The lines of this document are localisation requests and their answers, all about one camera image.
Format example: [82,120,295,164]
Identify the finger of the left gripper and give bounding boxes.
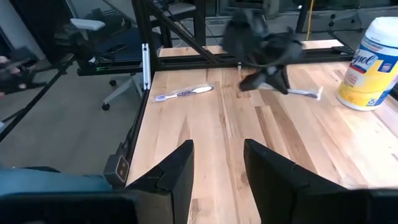
[267,65,291,96]
[238,71,269,93]

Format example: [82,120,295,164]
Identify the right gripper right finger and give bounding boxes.
[243,138,398,224]

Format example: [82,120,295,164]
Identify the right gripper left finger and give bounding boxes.
[0,139,195,224]

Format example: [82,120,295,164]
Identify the pen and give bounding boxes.
[153,84,216,103]
[259,81,325,101]

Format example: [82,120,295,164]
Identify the yellow Lysol wipes canister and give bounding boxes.
[336,16,398,112]

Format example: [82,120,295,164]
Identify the white office chair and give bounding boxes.
[52,7,150,111]

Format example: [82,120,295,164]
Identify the person's hand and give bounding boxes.
[0,55,30,99]

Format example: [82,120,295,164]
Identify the yellow extension cable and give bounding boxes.
[305,0,315,34]

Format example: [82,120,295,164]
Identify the black table-level camera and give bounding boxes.
[103,153,131,189]

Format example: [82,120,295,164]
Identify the silver bracket strip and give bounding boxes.
[141,42,152,91]

